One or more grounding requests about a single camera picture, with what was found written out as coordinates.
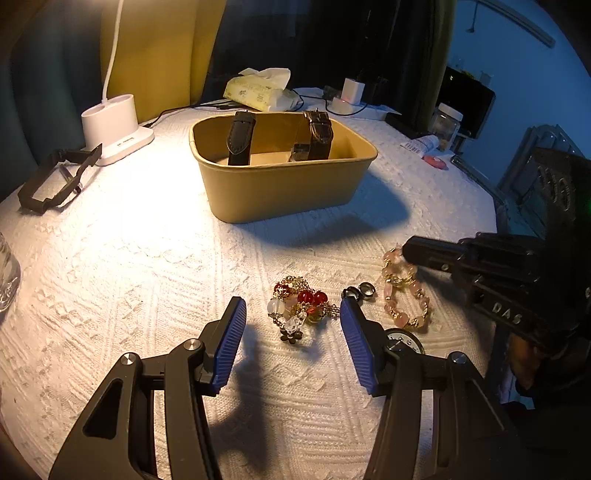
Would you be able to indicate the red round disc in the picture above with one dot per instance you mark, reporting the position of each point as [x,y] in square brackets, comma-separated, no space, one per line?
[435,162]

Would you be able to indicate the white labelled tube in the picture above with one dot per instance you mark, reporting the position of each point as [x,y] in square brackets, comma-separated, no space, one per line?
[422,144]

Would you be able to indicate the round pocket watch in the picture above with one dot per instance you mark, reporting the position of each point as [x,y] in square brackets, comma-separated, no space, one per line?
[406,341]

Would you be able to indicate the black monitor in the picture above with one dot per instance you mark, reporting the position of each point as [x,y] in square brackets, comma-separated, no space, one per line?
[475,108]

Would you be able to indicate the clear glass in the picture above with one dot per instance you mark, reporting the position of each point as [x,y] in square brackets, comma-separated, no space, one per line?
[7,277]

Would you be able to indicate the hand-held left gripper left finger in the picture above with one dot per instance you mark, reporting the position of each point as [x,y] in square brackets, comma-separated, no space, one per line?
[228,344]

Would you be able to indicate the silver ornate frame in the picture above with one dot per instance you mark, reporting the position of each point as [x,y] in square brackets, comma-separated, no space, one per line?
[531,161]

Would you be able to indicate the white textured tablecloth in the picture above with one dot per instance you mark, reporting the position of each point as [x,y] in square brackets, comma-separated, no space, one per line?
[138,277]

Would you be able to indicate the flat black box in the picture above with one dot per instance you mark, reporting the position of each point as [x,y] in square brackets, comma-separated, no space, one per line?
[401,123]

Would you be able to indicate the person's right hand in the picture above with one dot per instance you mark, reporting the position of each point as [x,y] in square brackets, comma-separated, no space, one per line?
[521,362]

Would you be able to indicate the clear jar with white lid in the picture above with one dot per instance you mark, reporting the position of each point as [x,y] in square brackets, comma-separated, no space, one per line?
[447,127]

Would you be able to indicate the dark curtain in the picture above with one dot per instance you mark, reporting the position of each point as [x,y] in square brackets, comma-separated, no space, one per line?
[346,41]

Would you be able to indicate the yellow cushion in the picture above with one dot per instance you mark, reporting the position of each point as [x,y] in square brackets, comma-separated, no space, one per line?
[157,50]

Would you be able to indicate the tan paper box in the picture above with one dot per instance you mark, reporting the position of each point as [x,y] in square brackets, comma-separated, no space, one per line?
[277,194]

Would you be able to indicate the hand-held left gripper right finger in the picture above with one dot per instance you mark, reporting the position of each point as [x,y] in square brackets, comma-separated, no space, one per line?
[358,350]

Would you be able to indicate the white lamp base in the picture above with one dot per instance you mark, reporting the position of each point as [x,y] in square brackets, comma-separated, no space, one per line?
[111,124]

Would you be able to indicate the brown leather watch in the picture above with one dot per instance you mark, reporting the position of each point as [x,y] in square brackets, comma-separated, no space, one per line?
[319,136]

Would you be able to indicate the yellow tissue pack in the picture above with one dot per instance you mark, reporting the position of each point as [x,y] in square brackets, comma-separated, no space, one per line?
[258,90]

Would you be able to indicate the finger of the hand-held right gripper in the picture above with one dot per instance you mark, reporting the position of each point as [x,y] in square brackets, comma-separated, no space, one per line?
[429,254]

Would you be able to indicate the white charger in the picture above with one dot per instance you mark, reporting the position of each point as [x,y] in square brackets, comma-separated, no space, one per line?
[353,92]

